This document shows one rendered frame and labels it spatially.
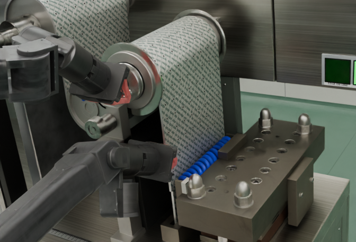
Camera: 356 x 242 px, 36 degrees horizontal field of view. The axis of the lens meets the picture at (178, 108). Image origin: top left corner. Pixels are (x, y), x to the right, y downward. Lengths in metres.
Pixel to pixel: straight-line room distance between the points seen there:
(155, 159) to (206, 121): 0.24
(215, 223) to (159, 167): 0.15
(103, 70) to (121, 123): 0.18
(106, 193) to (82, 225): 0.36
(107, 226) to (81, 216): 0.08
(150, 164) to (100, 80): 0.19
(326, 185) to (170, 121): 0.45
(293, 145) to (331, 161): 2.05
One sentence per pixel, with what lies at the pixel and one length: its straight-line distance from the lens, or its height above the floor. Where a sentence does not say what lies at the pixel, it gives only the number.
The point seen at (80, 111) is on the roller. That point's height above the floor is 1.16.
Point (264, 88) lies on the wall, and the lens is 4.05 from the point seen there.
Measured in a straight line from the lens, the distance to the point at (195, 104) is 1.14.
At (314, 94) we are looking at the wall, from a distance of 3.92.
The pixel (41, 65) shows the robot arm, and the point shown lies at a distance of 0.81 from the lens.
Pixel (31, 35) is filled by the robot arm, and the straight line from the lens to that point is 0.92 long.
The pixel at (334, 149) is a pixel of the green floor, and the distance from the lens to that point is 3.41.
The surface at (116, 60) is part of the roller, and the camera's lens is 1.04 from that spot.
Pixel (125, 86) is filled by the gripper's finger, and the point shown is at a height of 1.26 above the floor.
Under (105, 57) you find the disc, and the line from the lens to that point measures 1.06.
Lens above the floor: 1.60
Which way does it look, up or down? 23 degrees down
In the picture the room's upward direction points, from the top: 6 degrees counter-clockwise
